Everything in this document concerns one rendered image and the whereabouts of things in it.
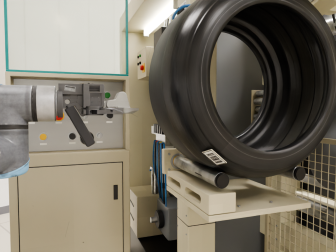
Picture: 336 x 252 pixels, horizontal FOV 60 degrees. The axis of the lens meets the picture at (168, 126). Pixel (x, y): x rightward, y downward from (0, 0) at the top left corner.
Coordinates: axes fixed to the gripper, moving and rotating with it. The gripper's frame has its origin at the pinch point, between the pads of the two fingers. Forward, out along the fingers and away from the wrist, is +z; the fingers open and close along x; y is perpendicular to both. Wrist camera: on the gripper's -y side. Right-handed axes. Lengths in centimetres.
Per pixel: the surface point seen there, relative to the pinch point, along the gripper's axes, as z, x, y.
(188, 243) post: 30, 29, -55
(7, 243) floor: -64, 185, -110
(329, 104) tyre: 58, -13, 2
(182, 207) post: 29, 35, -42
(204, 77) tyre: 15.4, -12.7, 8.9
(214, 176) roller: 21.7, -6.9, -18.4
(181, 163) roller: 21.5, 17.4, -18.8
